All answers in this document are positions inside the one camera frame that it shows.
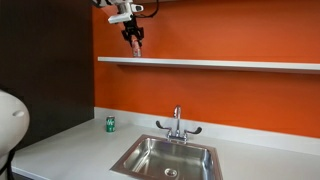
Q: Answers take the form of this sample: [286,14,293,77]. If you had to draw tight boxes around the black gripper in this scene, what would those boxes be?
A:
[120,15,145,49]

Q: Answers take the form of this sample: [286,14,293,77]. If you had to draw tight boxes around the red soda can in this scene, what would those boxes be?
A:
[131,35,143,58]

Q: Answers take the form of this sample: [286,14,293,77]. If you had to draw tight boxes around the green soda can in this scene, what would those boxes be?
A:
[105,115,117,134]

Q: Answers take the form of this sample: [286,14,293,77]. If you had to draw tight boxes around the dark wood cabinet panel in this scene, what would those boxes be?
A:
[0,0,96,152]

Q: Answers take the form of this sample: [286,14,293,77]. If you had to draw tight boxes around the stainless steel sink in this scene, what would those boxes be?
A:
[109,133,224,180]

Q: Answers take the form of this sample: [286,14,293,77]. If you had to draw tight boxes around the white backsplash strip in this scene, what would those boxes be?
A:
[93,106,320,157]

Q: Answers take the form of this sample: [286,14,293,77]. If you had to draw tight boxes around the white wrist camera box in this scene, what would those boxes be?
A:
[107,12,135,25]

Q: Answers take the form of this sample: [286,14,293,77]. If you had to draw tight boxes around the long white wall shelf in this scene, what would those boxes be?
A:
[97,56,320,75]

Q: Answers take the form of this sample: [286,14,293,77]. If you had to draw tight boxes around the chrome faucet with black handles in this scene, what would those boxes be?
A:
[155,104,203,144]

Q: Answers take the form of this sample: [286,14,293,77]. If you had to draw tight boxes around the black cable at arm base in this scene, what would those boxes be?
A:
[0,149,17,180]

